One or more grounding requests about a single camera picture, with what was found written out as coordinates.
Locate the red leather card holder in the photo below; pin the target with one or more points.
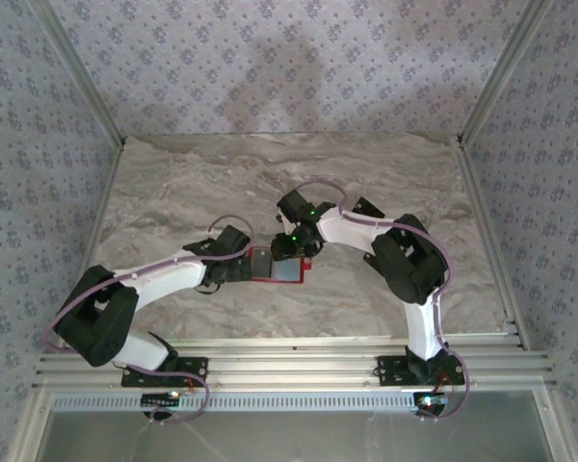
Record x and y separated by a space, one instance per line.
289 272

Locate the aluminium mounting rail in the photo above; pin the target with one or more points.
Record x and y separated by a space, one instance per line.
294 366

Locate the black credit card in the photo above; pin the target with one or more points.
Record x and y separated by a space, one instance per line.
261 264
370 207

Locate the aluminium side rail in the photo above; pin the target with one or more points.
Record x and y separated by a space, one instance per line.
502 269
101 204

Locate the grey metal panel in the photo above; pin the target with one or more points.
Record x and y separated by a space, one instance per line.
294 438

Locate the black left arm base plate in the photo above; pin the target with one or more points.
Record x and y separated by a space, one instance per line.
188 365

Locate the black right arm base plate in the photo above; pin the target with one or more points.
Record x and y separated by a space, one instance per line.
395 368

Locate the aluminium frame leg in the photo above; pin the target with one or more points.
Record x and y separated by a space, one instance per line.
556 428
29 428

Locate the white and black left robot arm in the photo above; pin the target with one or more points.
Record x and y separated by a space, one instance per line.
173 281

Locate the aluminium corner post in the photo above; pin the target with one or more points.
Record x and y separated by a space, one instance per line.
502 67
79 67

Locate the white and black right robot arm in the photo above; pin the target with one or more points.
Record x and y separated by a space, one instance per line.
351 236

